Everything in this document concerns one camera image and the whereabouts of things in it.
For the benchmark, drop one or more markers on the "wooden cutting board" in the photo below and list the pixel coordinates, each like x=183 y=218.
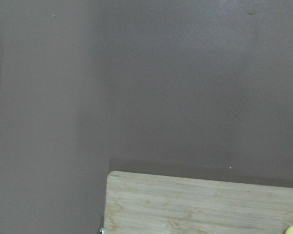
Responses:
x=138 y=203

